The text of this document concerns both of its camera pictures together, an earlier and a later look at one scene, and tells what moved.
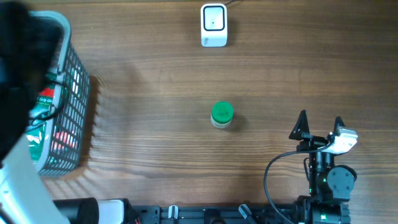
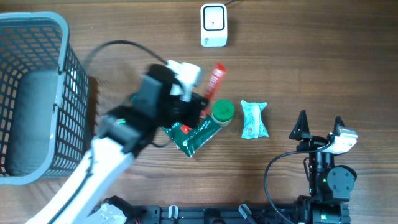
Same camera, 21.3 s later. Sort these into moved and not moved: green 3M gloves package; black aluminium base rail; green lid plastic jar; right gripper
Moved: green 3M gloves package
Not moved: black aluminium base rail; right gripper; green lid plastic jar
